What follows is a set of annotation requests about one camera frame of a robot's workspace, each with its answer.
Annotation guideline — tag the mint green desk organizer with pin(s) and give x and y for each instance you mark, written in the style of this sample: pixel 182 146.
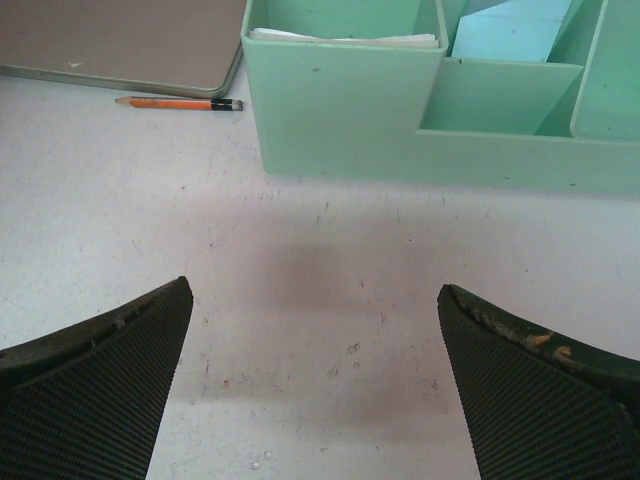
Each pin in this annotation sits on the mint green desk organizer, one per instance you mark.
pixel 369 89

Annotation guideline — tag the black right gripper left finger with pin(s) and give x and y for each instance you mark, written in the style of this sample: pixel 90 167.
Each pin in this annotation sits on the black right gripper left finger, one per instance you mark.
pixel 86 401

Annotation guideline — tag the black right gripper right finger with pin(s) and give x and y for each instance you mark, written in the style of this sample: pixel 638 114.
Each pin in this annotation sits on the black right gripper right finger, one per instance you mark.
pixel 539 404

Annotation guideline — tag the light blue paper pad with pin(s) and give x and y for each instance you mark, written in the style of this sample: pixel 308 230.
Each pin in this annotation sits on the light blue paper pad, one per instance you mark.
pixel 514 30

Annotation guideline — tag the orange pencil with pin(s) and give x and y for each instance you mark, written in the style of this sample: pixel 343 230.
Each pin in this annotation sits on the orange pencil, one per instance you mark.
pixel 226 105

